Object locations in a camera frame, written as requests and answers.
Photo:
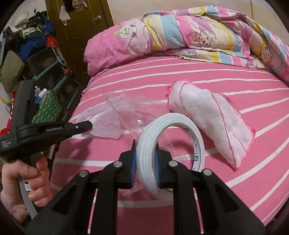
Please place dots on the white tissue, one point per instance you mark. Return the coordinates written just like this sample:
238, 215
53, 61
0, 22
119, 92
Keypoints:
104, 119

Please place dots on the person's left hand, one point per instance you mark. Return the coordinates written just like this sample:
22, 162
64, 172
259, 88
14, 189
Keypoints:
34, 181

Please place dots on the green patterned bag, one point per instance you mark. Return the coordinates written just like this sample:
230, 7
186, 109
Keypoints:
49, 109

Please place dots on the olive green bag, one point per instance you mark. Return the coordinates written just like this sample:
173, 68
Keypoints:
11, 71

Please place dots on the beige cap on door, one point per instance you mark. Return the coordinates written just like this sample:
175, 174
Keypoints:
78, 5

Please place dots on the white bottle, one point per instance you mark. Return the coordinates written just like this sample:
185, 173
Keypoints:
43, 93

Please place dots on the pink pastel striped quilt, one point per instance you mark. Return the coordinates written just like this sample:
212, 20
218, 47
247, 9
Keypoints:
207, 34

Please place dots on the white pink-edged mesh cloth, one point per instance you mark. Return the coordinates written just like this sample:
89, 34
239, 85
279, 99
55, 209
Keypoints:
217, 117

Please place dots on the brown wooden door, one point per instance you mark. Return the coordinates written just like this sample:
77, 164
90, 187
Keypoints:
72, 38

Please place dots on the cluttered shelf rack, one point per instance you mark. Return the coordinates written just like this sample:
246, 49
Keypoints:
36, 46

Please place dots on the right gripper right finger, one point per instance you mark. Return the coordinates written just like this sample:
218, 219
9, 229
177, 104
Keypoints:
202, 203

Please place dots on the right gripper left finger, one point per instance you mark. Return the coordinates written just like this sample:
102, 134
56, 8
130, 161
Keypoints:
88, 203

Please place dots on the white cloth on door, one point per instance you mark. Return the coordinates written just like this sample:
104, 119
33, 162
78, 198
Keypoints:
64, 15

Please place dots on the silver door handle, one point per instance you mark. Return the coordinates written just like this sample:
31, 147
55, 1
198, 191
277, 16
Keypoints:
97, 19

